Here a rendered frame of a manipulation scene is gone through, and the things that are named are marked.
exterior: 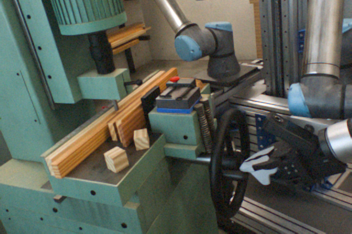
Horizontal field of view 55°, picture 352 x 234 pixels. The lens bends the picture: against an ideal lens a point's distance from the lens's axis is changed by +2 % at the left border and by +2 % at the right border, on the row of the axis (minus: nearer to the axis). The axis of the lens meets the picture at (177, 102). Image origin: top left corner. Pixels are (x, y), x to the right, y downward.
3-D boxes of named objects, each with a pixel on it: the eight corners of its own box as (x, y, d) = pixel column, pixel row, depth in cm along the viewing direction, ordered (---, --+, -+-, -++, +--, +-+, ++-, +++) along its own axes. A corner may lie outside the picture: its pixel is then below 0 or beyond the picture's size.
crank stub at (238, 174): (248, 170, 78) (247, 180, 78) (224, 167, 80) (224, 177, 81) (245, 173, 76) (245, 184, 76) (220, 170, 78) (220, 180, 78)
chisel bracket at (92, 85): (121, 105, 93) (114, 76, 90) (82, 103, 100) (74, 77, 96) (135, 94, 99) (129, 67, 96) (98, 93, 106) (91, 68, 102)
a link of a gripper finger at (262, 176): (247, 193, 76) (284, 183, 71) (233, 171, 76) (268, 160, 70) (251, 184, 79) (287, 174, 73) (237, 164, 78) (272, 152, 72)
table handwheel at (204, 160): (255, 104, 101) (254, 198, 103) (193, 102, 110) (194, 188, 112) (224, 114, 75) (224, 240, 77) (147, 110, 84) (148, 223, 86)
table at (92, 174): (159, 216, 71) (153, 193, 69) (53, 195, 85) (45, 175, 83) (236, 98, 120) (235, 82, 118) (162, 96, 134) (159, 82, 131)
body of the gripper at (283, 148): (287, 192, 70) (346, 177, 63) (265, 158, 69) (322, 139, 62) (294, 171, 76) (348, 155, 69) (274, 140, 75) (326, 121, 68)
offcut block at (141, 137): (137, 142, 90) (133, 130, 89) (149, 139, 90) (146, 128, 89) (136, 150, 86) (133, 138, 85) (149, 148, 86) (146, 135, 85)
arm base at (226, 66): (220, 65, 165) (218, 45, 161) (247, 67, 154) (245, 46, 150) (201, 75, 156) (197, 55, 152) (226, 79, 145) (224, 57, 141)
